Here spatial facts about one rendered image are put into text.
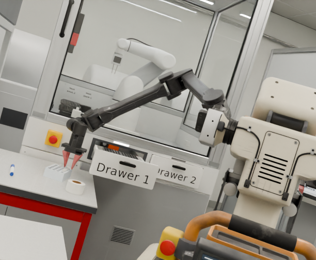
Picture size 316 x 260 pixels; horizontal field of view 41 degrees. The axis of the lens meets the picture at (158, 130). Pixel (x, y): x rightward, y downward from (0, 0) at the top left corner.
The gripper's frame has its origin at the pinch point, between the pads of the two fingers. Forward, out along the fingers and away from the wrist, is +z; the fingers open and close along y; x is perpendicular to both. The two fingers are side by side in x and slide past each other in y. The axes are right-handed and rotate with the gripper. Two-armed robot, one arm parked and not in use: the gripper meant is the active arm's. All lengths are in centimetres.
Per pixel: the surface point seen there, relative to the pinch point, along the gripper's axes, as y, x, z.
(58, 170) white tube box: 2.2, 7.2, 1.6
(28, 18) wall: 165, -302, -85
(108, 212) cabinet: -19.2, -33.7, 23.5
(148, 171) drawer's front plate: -34.1, -2.6, -8.3
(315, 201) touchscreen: -116, -32, -15
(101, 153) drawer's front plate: -12.9, 3.1, -10.2
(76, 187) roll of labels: -10.2, 20.9, 2.3
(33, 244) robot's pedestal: -15, 78, 5
